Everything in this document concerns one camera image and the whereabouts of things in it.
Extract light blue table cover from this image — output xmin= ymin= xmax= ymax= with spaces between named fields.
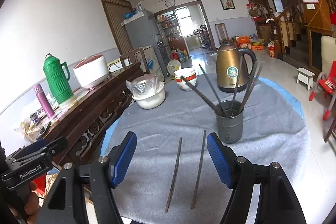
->
xmin=100 ymin=76 xmax=305 ymax=159

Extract small white fan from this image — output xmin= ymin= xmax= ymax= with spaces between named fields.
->
xmin=167 ymin=59 xmax=182 ymax=80

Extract small white stool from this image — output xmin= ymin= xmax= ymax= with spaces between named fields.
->
xmin=297 ymin=68 xmax=315 ymax=90

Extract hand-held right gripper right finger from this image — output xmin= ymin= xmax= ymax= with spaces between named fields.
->
xmin=206 ymin=132 xmax=307 ymax=224

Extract stack of coloured basins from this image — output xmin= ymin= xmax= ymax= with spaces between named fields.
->
xmin=249 ymin=34 xmax=264 ymax=46

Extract cream sofa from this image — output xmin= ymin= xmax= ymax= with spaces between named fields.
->
xmin=321 ymin=35 xmax=336 ymax=75

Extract grey tablecloth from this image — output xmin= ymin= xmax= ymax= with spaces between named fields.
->
xmin=104 ymin=73 xmax=310 ymax=222

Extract white chest freezer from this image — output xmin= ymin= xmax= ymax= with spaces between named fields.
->
xmin=135 ymin=45 xmax=164 ymax=80

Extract person's left hand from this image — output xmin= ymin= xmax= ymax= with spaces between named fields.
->
xmin=23 ymin=181 xmax=40 ymax=216

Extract dark wooden chair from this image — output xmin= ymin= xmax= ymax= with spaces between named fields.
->
xmin=119 ymin=48 xmax=145 ymax=72

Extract red gift box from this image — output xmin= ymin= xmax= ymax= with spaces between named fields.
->
xmin=268 ymin=40 xmax=279 ymax=58

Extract wooden stool purple seat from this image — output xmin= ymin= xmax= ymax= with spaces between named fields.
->
xmin=323 ymin=119 xmax=336 ymax=143

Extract wooden staircase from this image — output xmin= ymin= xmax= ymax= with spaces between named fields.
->
xmin=270 ymin=0 xmax=315 ymax=67

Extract wooden pillar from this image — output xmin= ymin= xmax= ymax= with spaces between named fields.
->
xmin=278 ymin=0 xmax=336 ymax=75

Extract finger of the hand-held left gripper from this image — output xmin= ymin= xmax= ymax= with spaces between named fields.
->
xmin=14 ymin=136 xmax=69 ymax=161

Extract brown wooden chair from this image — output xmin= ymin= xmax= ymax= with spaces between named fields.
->
xmin=215 ymin=23 xmax=234 ymax=46

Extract gold electric kettle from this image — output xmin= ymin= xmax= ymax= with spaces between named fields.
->
xmin=216 ymin=40 xmax=258 ymax=93

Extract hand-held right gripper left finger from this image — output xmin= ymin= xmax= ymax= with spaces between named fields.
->
xmin=39 ymin=131 xmax=138 ymax=224

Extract white rice cooker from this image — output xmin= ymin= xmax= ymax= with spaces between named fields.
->
xmin=73 ymin=54 xmax=109 ymax=90

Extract grey refrigerator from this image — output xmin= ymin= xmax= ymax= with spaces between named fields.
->
xmin=123 ymin=10 xmax=171 ymax=77

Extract clear plastic bag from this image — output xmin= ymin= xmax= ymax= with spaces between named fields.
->
xmin=126 ymin=74 xmax=164 ymax=96

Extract hanging kitchenware cluster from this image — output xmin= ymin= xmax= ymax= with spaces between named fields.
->
xmin=246 ymin=2 xmax=268 ymax=18

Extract green thermos flask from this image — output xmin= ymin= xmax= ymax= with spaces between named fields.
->
xmin=43 ymin=53 xmax=74 ymax=105

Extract red child chair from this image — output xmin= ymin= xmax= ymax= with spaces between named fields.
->
xmin=309 ymin=61 xmax=336 ymax=121

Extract carved wooden sideboard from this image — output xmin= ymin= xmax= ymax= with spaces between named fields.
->
xmin=25 ymin=61 xmax=143 ymax=167

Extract cream box appliance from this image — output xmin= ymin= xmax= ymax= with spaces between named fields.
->
xmin=108 ymin=59 xmax=124 ymax=71

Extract purple thermos bottle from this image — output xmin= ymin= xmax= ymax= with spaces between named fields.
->
xmin=33 ymin=84 xmax=55 ymax=119

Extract kitchen storage shelf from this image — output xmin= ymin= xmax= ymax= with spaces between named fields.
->
xmin=157 ymin=14 xmax=181 ymax=42

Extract grey chopstick holder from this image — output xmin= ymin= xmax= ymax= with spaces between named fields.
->
xmin=216 ymin=100 xmax=244 ymax=144

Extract black phone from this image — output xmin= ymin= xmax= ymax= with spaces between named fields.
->
xmin=37 ymin=121 xmax=51 ymax=139

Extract dark metal chopstick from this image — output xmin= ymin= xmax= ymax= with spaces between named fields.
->
xmin=241 ymin=64 xmax=264 ymax=110
xmin=239 ymin=60 xmax=258 ymax=113
xmin=199 ymin=64 xmax=227 ymax=117
xmin=191 ymin=130 xmax=206 ymax=209
xmin=165 ymin=137 xmax=182 ymax=213
xmin=231 ymin=56 xmax=243 ymax=118
xmin=181 ymin=76 xmax=224 ymax=117

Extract white pot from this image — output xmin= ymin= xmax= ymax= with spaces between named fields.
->
xmin=132 ymin=86 xmax=166 ymax=109

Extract large water bottles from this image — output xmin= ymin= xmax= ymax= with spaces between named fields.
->
xmin=172 ymin=49 xmax=188 ymax=62

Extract orange cardboard box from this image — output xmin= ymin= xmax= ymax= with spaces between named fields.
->
xmin=236 ymin=35 xmax=252 ymax=49

